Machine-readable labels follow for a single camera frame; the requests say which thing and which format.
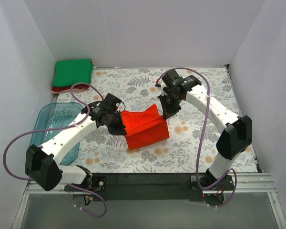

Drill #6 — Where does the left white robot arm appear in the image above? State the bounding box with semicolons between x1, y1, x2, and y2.
25;94;126;191

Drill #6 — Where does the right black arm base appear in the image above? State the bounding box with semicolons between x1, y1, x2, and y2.
186;175;234;191

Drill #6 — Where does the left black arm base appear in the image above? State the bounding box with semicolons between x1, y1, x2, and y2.
72;176;107;192

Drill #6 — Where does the aluminium frame rail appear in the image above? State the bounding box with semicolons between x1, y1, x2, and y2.
12;173;286;229

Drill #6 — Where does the folded green t-shirt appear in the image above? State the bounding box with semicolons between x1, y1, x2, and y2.
52;58;94;87

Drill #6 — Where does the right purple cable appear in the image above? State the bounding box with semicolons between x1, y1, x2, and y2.
154;67;237;208

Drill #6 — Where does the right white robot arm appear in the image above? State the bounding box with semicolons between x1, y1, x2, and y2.
156;67;252;190

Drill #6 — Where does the folded pink t-shirt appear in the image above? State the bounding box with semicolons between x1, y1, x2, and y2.
51;87;86;94

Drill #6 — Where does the clear teal plastic bin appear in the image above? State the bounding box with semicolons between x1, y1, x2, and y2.
27;102;85;167

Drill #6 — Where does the orange t-shirt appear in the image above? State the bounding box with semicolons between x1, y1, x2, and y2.
121;104;170;150

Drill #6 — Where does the floral patterned table mat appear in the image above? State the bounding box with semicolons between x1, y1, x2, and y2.
56;67;256;173

